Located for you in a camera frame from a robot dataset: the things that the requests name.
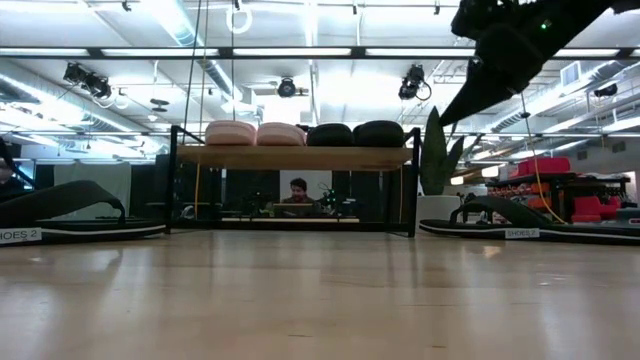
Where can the person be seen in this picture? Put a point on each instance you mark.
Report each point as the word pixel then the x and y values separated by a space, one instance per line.
pixel 298 190

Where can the red box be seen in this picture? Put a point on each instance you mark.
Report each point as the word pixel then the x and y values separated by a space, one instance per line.
pixel 545 166

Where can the pink slide sandal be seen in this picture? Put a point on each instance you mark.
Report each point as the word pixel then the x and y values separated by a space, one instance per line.
pixel 230 134
pixel 281 135

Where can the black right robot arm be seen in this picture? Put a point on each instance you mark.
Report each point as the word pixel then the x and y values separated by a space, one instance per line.
pixel 575 12

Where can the black ceiling spotlight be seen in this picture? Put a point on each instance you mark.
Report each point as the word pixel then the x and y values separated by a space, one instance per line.
pixel 286 87
pixel 412 82
pixel 87 82
pixel 606 90

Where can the wooden shelf black metal frame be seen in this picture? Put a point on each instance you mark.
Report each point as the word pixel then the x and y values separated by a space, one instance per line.
pixel 300 157

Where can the white curtain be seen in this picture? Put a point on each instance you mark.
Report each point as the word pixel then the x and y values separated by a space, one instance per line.
pixel 90 190

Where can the black flip-flop sandal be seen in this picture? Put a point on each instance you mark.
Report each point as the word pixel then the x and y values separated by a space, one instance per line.
pixel 60 200
pixel 530 225

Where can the black storage rack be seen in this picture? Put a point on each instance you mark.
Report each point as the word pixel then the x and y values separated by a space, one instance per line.
pixel 550 190

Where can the black slide sandal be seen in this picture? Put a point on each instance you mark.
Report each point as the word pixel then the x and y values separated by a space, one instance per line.
pixel 330 136
pixel 378 134

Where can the red stool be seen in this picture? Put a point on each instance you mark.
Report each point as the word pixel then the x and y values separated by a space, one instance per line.
pixel 595 209

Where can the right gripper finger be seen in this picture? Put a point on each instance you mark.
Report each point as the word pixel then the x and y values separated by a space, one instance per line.
pixel 475 95

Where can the laptop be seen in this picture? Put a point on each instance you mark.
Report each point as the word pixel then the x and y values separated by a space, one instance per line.
pixel 292 209

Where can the potted plant white pot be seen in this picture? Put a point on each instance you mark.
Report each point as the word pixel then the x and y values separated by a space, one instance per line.
pixel 437 165

